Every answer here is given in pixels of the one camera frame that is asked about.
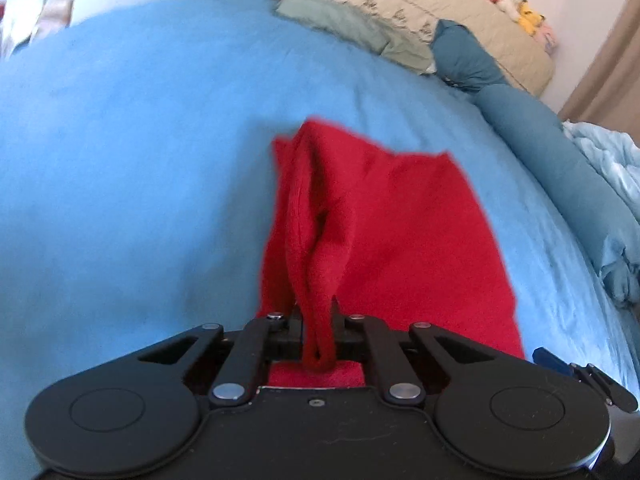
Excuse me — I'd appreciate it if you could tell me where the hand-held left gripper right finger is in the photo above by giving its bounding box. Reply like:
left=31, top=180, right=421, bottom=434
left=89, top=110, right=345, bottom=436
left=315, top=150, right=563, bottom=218
left=331, top=299, right=497, bottom=406

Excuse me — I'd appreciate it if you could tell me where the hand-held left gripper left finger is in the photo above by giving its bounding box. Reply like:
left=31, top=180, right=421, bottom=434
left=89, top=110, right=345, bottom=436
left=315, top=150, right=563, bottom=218
left=137, top=309, right=304, bottom=407

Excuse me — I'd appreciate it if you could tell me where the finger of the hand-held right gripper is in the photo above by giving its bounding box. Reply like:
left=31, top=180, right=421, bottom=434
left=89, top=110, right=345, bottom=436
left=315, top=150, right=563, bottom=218
left=532, top=346, right=640, bottom=414

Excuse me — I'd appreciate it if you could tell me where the red knit sweater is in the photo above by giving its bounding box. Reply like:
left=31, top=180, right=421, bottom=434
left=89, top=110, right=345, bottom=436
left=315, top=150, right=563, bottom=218
left=256, top=116, right=527, bottom=390

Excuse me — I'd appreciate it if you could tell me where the long blue bolster pillow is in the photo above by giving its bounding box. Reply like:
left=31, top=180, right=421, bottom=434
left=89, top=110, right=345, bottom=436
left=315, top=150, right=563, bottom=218
left=472, top=82, right=640, bottom=307

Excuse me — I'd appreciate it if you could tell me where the bed with blue sheet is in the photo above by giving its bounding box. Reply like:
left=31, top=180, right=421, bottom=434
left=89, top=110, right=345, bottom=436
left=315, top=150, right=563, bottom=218
left=0, top=0, right=640, bottom=466

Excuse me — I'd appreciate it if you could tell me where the pale blue duvet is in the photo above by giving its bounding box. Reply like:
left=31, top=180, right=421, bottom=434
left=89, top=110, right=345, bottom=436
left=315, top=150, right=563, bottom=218
left=562, top=120, right=640, bottom=217

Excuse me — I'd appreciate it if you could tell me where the beige curtain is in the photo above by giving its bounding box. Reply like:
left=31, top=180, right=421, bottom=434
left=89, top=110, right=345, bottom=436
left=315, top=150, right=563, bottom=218
left=557, top=0, right=640, bottom=127

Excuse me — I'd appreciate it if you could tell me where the teal pillow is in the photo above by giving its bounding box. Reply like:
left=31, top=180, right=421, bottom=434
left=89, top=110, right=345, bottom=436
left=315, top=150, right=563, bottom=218
left=430, top=19, right=510, bottom=94

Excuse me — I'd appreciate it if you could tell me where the folded grey-green cloth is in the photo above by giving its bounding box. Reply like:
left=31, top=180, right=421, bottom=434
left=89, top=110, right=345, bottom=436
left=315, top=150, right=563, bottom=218
left=272, top=0, right=435, bottom=73

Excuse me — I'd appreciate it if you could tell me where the cream embroidered bed cover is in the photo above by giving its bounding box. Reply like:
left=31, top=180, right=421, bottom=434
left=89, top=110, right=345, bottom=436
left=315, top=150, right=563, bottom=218
left=235, top=0, right=555, bottom=99

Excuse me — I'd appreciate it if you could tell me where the white shelf unit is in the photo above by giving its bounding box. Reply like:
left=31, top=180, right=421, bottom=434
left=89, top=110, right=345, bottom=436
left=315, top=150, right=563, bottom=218
left=0, top=0, right=83, bottom=58

